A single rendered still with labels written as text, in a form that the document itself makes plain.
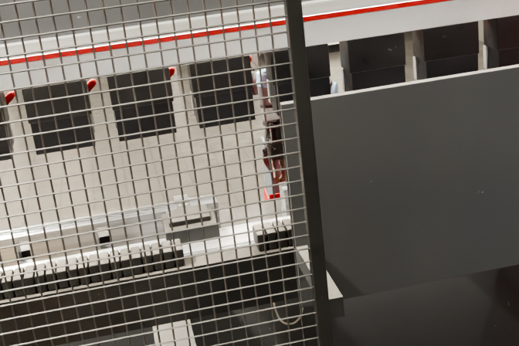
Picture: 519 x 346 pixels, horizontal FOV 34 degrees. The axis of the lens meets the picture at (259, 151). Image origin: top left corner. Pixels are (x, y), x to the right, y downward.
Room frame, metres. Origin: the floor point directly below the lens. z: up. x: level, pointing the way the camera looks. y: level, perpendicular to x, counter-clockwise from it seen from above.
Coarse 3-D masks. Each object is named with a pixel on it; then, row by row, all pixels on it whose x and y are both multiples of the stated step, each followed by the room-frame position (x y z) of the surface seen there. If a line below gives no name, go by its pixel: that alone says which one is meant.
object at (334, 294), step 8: (296, 248) 1.54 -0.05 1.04; (304, 256) 1.50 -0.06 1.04; (304, 264) 1.48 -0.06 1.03; (304, 272) 1.48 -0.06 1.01; (328, 280) 1.39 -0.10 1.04; (328, 288) 1.36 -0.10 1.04; (336, 288) 1.35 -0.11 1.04; (336, 296) 1.33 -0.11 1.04; (336, 304) 1.32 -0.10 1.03; (336, 312) 1.32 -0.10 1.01
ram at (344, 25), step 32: (416, 0) 2.10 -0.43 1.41; (448, 0) 2.11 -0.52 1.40; (480, 0) 2.12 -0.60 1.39; (512, 0) 2.14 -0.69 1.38; (192, 32) 2.00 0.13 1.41; (320, 32) 2.05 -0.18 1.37; (352, 32) 2.07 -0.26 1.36; (384, 32) 2.08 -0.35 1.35; (0, 64) 1.93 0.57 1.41; (32, 64) 1.94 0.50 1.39; (128, 64) 1.98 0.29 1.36; (160, 64) 1.99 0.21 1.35
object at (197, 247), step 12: (288, 216) 1.83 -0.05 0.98; (228, 228) 1.80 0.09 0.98; (240, 228) 1.80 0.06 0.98; (252, 228) 1.79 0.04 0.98; (156, 240) 1.78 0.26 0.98; (216, 240) 1.74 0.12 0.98; (228, 240) 1.74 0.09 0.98; (240, 240) 1.73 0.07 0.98; (252, 240) 1.72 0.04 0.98; (96, 252) 1.76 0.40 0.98; (108, 252) 1.75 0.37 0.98; (192, 252) 1.70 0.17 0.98; (204, 252) 1.69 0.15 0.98; (24, 264) 1.73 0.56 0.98; (36, 264) 1.73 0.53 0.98
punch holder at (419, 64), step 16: (416, 32) 2.14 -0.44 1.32; (432, 32) 2.10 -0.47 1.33; (448, 32) 2.11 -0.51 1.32; (464, 32) 2.12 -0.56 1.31; (416, 48) 2.15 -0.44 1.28; (432, 48) 2.10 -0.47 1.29; (448, 48) 2.11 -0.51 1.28; (464, 48) 2.11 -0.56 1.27; (416, 64) 2.16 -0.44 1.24; (432, 64) 2.10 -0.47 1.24; (448, 64) 2.11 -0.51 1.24; (464, 64) 2.11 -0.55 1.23
